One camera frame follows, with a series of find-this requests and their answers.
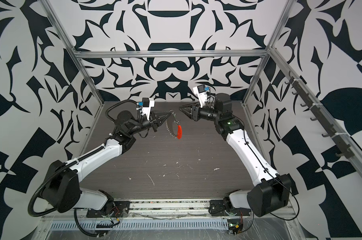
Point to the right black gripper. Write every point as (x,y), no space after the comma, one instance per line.
(197,113)

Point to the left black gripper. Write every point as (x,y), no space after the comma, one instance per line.
(159,119)

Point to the silver keyring with red tag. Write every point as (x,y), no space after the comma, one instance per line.
(174,126)

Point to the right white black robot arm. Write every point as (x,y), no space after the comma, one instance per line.
(271,190)

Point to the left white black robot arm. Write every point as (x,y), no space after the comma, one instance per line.
(61,191)

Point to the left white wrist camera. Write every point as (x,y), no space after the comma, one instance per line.
(145,106)

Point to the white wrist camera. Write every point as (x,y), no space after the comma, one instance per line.
(201,92)
(145,106)

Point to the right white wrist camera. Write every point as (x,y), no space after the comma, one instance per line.
(201,92)

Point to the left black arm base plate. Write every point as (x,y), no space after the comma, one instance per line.
(114,210)

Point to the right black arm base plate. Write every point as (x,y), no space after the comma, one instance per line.
(223,208)

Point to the white slotted cable duct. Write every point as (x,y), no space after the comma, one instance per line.
(178,224)

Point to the black wall hook rail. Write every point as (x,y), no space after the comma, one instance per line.
(320,113)

